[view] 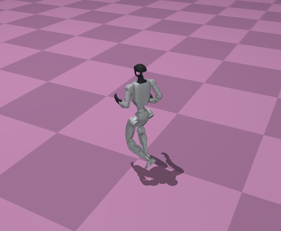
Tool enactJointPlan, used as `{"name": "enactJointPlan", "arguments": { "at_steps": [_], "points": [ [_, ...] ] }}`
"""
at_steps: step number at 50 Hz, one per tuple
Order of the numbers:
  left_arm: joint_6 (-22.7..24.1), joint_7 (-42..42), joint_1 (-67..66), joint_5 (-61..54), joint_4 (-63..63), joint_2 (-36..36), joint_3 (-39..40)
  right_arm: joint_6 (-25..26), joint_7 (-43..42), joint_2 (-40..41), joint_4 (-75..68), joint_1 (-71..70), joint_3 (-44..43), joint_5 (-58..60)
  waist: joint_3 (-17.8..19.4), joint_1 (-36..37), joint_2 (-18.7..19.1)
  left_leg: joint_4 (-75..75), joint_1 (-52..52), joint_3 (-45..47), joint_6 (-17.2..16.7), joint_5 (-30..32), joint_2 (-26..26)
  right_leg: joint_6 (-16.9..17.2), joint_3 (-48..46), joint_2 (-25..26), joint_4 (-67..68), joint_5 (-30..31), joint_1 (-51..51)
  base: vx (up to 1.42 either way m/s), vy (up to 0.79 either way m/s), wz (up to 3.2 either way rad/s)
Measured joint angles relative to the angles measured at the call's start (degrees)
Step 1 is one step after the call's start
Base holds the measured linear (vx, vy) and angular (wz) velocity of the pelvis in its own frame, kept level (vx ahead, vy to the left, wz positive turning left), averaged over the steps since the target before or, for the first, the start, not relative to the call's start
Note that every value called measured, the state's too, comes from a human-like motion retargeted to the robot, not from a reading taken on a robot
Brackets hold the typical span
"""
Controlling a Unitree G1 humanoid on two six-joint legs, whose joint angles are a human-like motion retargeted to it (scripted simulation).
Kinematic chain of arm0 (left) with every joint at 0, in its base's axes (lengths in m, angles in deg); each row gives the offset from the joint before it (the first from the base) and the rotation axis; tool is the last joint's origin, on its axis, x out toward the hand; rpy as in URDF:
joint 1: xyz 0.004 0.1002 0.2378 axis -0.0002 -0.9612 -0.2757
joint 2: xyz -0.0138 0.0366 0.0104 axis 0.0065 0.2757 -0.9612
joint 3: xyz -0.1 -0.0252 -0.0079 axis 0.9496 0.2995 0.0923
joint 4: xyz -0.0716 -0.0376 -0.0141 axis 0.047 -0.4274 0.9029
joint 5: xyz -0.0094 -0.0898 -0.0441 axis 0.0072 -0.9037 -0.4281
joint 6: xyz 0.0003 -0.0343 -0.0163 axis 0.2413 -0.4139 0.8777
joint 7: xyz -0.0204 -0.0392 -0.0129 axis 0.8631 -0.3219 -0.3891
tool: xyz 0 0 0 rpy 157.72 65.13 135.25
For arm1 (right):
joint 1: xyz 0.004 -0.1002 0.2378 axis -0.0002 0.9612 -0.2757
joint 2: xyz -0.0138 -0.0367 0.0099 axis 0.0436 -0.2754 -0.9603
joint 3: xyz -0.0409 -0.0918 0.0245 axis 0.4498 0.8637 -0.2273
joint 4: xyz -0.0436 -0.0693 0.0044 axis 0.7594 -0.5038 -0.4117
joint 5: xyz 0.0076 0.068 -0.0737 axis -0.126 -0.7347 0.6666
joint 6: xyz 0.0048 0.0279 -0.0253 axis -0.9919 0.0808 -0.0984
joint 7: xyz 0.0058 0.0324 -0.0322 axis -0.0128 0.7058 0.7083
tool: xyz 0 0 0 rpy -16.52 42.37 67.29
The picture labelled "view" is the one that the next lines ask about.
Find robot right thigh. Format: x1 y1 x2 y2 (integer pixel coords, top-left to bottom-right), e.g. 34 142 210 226
137 108 154 135

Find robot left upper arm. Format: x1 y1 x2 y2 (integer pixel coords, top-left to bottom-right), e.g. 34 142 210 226
124 83 134 108

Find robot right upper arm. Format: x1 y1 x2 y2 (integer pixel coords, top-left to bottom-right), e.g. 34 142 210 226
149 79 163 100

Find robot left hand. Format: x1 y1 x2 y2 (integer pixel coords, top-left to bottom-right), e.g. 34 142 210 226
114 94 122 104

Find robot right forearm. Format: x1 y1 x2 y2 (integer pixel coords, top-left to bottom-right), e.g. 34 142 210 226
150 97 160 103

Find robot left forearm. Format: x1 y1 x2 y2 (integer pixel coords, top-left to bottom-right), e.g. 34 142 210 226
119 100 125 108

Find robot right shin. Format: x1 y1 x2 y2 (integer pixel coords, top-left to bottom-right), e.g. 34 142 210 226
138 127 148 154

